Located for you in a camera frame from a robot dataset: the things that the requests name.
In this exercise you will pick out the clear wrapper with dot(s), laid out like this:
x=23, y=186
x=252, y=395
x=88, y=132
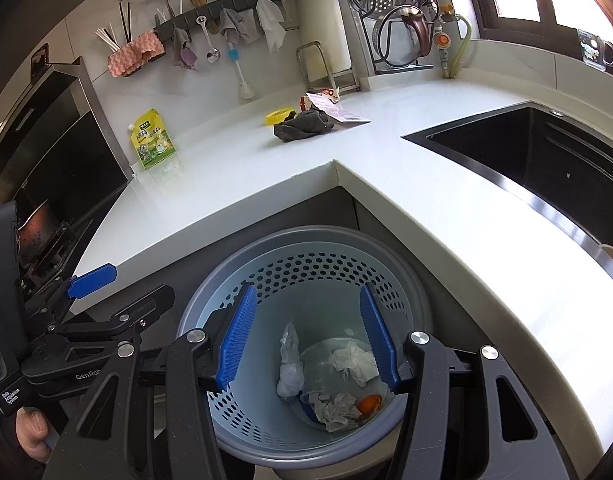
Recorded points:
x=335, y=414

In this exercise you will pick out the orange plastic piece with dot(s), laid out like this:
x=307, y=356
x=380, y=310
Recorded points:
x=369, y=405

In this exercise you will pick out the red white snack wrapper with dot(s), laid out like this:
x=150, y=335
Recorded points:
x=319, y=99

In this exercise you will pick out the white paper towel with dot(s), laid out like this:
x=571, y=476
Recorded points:
x=355, y=362

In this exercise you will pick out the pot lid with handle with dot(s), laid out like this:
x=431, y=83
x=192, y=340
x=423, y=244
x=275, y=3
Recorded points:
x=402, y=36

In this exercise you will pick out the white cutting board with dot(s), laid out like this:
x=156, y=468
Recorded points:
x=322, y=20

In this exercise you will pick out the pink wavy sponge cloth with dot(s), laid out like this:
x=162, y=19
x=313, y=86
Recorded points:
x=134, y=55

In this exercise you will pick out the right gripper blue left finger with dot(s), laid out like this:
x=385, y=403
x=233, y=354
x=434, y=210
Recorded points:
x=235, y=337

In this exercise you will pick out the gas stove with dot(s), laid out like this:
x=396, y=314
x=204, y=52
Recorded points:
x=49, y=246

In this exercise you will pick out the pink toothbrush package card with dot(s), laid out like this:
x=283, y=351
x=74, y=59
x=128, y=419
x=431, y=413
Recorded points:
x=339, y=114

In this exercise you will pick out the white hanging cloth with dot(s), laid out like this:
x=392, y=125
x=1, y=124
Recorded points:
x=271, y=19

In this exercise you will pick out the black kitchen sink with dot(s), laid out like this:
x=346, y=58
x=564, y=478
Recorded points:
x=562, y=163

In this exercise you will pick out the gas valve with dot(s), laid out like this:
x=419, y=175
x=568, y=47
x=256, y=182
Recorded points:
x=441, y=39

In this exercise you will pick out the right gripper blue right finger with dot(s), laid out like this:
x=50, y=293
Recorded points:
x=383, y=348

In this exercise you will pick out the black range hood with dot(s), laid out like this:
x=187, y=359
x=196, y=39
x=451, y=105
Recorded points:
x=57, y=148

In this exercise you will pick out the white chopsticks bundle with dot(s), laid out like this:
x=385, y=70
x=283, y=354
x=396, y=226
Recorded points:
x=105, y=35

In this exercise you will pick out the grey perforated trash bin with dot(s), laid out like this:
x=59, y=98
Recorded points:
x=310, y=277

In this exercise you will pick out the dark wall hook rail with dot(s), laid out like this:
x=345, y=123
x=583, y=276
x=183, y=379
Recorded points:
x=212, y=10

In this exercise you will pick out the hanging metal spoon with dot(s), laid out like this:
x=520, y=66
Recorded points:
x=213, y=54

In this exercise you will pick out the dark grey rag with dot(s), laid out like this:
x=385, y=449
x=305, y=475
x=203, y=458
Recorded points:
x=303, y=126

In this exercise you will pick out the glass mug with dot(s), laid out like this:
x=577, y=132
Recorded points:
x=596, y=52

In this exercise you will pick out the black dish rack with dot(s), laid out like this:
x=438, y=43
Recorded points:
x=430, y=9

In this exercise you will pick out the grey purple hanging cloth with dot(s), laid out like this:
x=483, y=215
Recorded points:
x=183, y=55

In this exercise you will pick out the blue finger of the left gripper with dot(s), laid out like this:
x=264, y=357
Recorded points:
x=86, y=284

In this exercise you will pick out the left hand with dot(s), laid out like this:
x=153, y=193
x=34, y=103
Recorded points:
x=32, y=431

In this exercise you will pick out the yellow seasoning pouch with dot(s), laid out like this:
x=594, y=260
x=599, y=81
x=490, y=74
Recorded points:
x=150, y=139

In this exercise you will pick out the metal cutting board rack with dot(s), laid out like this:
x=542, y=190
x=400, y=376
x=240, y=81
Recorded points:
x=317, y=73

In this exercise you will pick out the clear plastic bag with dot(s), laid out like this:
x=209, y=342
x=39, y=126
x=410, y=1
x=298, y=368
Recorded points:
x=291, y=372

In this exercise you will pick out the grey hanging dishcloth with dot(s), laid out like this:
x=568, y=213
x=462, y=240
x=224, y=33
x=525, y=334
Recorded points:
x=239, y=28

